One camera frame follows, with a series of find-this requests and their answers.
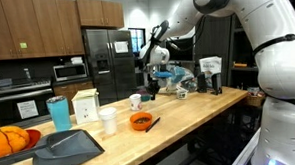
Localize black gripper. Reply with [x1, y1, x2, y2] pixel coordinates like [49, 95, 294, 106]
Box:
[144, 76, 162, 102]

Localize white popcorn can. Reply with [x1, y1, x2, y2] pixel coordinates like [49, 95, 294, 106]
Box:
[128, 93, 143, 112]

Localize purple and teal bowl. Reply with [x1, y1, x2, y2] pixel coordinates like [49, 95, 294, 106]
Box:
[136, 89, 152, 103]

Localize black pen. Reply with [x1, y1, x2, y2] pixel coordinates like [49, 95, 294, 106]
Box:
[144, 116, 162, 133]

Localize white mug with beans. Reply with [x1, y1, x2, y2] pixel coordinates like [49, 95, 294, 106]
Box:
[176, 88, 188, 100]

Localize orange bowl with beans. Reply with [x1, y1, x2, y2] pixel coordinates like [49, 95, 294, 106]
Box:
[129, 110, 154, 132]

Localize clear plastic bag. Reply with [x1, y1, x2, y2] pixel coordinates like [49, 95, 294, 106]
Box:
[166, 63, 198, 94]

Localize stainless steel refrigerator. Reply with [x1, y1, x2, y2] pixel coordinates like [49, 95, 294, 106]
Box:
[81, 26, 138, 106]

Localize stacked white cups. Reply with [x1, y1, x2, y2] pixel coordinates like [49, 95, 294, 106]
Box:
[98, 106, 119, 136]

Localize white paper sheet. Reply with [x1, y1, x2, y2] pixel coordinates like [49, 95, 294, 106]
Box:
[114, 40, 130, 54]

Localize white plastic bag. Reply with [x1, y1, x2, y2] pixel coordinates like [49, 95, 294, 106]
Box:
[198, 55, 224, 88]

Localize white carton box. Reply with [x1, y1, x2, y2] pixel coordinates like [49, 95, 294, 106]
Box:
[70, 88, 101, 125]

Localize brown base cabinet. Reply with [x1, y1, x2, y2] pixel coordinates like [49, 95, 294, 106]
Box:
[52, 80, 96, 116]

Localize stacked white containers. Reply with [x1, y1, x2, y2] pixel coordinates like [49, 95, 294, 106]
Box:
[69, 55, 84, 66]

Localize silver microwave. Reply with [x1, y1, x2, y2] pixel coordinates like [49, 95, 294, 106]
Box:
[52, 62, 88, 83]

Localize blue tumbler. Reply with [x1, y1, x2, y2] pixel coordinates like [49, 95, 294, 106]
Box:
[45, 94, 72, 132]

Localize black shelf unit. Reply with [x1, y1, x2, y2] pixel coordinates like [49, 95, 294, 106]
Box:
[224, 12, 264, 90]

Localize wicker basket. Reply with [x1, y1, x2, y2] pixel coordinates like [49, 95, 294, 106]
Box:
[244, 91, 267, 108]

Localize red plate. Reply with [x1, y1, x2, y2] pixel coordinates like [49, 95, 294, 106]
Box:
[20, 127, 42, 150]

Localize white oven notice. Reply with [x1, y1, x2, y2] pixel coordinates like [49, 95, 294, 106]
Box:
[16, 98, 39, 120]

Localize black stove oven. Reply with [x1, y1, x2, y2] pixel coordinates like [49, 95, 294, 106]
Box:
[0, 76, 55, 128]

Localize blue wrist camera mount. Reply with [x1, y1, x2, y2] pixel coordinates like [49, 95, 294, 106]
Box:
[152, 69, 173, 80]

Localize small brown wall cabinets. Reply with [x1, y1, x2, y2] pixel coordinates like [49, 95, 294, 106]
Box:
[76, 0, 125, 30]

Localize brown wooden wall cabinets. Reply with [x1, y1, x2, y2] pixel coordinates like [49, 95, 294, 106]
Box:
[0, 0, 85, 61]

